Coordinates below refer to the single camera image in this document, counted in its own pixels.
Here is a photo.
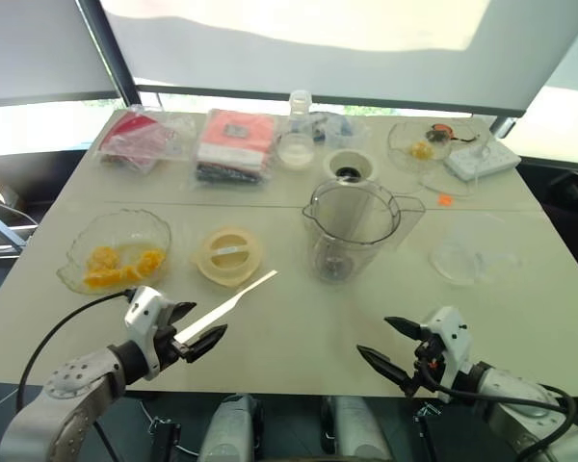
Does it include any plastic bag with pink cloths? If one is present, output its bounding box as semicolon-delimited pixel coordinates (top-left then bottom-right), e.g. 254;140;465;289
189;107;283;191

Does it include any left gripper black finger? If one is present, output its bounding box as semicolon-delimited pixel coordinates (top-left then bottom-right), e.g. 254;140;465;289
184;323;229;364
171;301;198;331

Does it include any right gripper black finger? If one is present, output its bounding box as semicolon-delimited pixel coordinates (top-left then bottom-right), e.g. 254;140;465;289
356;344;411;398
383;316;423;342

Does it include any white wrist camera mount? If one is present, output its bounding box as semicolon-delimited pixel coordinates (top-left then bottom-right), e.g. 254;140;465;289
123;285;178;382
420;306;474;403

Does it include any clear flask with white liquid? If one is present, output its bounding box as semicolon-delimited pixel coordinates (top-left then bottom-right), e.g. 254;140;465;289
276;89;317;172

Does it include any white blender base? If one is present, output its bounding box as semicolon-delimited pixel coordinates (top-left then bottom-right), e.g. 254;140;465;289
322;148;382;185

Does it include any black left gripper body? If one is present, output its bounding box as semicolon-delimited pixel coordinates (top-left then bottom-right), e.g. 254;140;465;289
155;307;195;371

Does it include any white roller blind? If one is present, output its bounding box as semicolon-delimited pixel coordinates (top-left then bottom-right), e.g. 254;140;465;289
99;0;578;117
0;0;126;110

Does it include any orange and black gadget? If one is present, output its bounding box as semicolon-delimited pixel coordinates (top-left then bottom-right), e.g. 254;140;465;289
424;122;458;146

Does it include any plastic bag with red items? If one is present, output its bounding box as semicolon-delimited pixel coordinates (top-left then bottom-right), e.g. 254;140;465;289
94;104;199;175

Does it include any white power strip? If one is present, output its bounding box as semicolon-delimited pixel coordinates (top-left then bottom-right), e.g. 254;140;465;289
443;145;523;183

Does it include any clear blender jar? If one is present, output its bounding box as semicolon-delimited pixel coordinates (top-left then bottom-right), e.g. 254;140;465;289
302;175;428;285

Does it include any black window post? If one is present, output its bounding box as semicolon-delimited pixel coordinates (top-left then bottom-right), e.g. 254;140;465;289
80;0;142;108

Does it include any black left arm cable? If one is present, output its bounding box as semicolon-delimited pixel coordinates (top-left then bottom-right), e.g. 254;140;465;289
17;290;137;416

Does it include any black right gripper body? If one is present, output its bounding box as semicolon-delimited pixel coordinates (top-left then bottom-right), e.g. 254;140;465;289
410;331;445;389

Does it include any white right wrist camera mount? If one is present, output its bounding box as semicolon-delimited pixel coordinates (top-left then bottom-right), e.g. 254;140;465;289
420;306;474;403

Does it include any grey rounded shape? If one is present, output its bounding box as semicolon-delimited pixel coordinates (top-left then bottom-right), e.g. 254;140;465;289
198;393;267;462
319;394;392;462

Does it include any clear glass fruit bowl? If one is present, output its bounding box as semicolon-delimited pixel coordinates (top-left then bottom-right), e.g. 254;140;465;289
56;207;173;296

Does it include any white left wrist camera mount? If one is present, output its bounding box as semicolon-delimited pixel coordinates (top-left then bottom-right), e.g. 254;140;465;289
123;285;178;382

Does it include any white plastic spatula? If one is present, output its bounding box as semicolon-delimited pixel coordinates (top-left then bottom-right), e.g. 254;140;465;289
174;269;279;343

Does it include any cream blender lid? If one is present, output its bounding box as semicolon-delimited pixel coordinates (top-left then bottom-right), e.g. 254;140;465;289
189;225;266;290

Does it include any clear plastic measuring cup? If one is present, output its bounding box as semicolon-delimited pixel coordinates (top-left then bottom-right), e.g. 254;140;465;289
428;213;524;288

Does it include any orange fruit piece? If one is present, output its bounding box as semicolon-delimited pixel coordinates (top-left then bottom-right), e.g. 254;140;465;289
134;248;169;279
89;244;122;271
83;267;145;291

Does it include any clear plastic beaker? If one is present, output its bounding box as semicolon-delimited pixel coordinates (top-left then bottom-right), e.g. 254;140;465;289
325;114;369;152

